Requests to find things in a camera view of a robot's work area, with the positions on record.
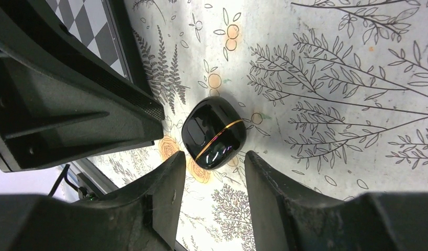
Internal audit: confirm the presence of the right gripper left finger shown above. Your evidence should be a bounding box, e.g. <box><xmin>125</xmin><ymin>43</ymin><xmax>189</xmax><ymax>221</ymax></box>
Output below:
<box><xmin>0</xmin><ymin>151</ymin><xmax>186</xmax><ymax>250</ymax></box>

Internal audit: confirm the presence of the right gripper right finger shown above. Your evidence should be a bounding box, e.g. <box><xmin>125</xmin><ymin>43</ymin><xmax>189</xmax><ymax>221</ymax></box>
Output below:
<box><xmin>244</xmin><ymin>151</ymin><xmax>428</xmax><ymax>250</ymax></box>

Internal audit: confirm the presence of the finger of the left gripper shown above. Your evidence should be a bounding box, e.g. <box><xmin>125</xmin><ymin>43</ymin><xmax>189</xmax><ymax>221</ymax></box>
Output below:
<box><xmin>0</xmin><ymin>1</ymin><xmax>164</xmax><ymax>173</ymax></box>

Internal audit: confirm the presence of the black earbud charging case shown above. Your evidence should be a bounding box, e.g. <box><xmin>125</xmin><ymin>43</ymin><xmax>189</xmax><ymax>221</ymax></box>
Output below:
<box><xmin>181</xmin><ymin>96</ymin><xmax>247</xmax><ymax>170</ymax></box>

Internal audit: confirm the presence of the black white checkerboard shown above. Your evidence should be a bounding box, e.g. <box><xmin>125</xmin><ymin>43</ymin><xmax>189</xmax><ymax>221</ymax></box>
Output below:
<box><xmin>47</xmin><ymin>0</ymin><xmax>152</xmax><ymax>94</ymax></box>

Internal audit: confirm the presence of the floral patterned table mat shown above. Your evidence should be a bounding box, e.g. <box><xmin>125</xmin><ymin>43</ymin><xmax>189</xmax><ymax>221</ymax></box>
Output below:
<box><xmin>91</xmin><ymin>1</ymin><xmax>428</xmax><ymax>250</ymax></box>

